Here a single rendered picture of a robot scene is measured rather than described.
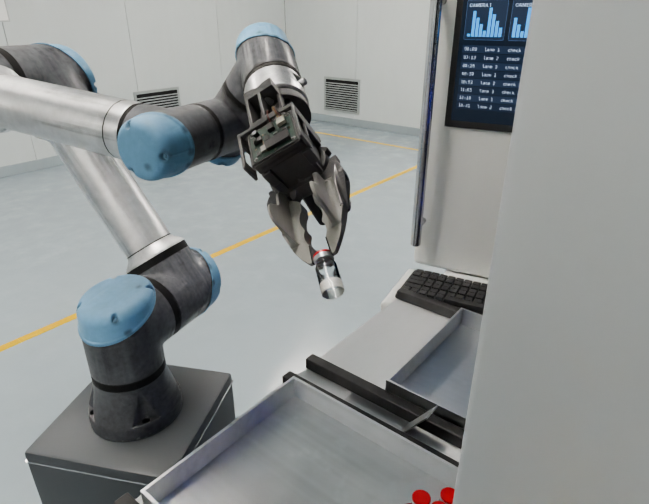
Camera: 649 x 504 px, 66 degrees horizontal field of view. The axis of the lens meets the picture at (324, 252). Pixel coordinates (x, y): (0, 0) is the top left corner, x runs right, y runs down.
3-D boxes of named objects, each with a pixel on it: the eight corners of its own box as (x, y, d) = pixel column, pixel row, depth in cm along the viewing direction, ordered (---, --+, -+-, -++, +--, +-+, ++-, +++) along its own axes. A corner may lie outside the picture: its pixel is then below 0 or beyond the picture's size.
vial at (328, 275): (349, 293, 47) (338, 257, 50) (338, 284, 46) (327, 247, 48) (328, 303, 48) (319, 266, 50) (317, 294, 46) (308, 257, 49)
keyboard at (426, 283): (586, 312, 112) (589, 303, 111) (583, 346, 101) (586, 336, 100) (413, 273, 129) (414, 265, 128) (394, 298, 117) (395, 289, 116)
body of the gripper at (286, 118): (241, 175, 51) (228, 101, 58) (286, 217, 57) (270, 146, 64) (305, 137, 48) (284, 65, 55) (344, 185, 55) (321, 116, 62)
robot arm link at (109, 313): (71, 373, 80) (51, 300, 74) (133, 329, 91) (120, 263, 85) (128, 395, 76) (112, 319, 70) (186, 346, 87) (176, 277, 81)
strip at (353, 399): (434, 438, 69) (438, 405, 67) (423, 451, 67) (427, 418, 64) (351, 393, 77) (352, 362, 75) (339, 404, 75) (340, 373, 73)
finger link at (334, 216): (308, 232, 45) (284, 166, 51) (337, 260, 50) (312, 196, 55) (337, 214, 44) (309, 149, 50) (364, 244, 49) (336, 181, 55)
